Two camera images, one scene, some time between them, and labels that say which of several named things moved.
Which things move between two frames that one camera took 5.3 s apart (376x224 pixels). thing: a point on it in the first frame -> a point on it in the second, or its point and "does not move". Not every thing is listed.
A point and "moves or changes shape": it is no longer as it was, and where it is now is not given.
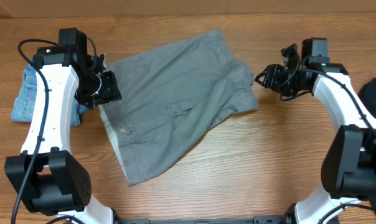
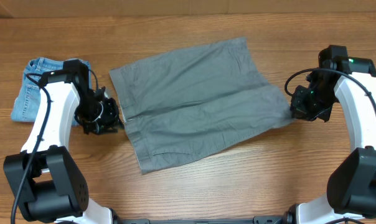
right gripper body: x=285 y=83 -> x=318 y=102
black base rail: x=278 y=219 does not move
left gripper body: x=96 y=90 -> x=97 y=117
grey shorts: x=171 y=94 moves or changes shape
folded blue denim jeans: x=23 y=105 does not move
